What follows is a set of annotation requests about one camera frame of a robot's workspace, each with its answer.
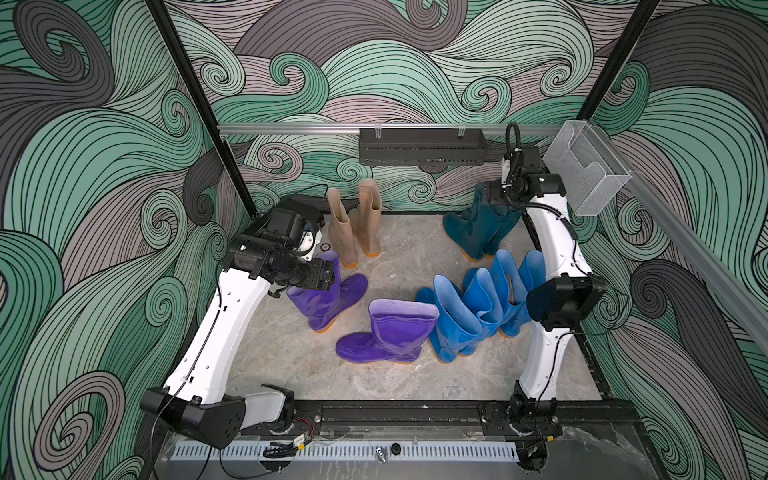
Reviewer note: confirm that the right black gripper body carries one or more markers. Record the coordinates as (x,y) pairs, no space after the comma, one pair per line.
(497,193)

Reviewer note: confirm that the aluminium rail wall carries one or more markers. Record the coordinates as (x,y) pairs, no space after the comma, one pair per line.
(733,295)
(305,128)

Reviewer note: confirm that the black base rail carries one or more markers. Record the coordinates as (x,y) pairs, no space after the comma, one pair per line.
(396,414)

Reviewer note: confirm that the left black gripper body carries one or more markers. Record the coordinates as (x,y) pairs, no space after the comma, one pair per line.
(305,274)

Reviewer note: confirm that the black wall shelf tray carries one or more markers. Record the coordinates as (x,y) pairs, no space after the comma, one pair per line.
(421,146)

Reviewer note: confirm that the white slotted cable duct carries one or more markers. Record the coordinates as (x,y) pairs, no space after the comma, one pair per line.
(436,451)

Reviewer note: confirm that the teal boot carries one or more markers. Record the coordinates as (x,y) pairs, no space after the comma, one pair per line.
(508,221)
(475,230)

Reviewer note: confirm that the beige boot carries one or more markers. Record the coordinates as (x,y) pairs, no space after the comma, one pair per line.
(366,217)
(340,231)

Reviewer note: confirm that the aluminium rail right wall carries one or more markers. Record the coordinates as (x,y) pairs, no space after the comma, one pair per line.
(733,295)

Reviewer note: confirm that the blue boot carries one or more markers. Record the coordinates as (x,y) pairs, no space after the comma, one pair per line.
(481,298)
(456,327)
(511,292)
(533,270)

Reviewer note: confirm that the black case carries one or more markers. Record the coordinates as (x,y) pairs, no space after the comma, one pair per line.
(286,222)

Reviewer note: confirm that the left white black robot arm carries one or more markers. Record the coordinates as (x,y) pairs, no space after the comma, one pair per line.
(274,252)

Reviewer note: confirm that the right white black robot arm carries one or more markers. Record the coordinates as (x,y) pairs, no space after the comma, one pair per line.
(557,305)

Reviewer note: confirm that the purple boot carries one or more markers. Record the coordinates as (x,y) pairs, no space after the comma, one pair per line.
(321,308)
(398,330)

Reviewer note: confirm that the aluminium rail back wall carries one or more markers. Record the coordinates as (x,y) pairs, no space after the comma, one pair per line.
(305,128)

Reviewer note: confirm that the white mesh wall basket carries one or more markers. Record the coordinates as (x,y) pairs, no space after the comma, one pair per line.
(591,167)

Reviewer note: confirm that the blue boot front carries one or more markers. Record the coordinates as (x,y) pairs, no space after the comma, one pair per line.
(481,298)

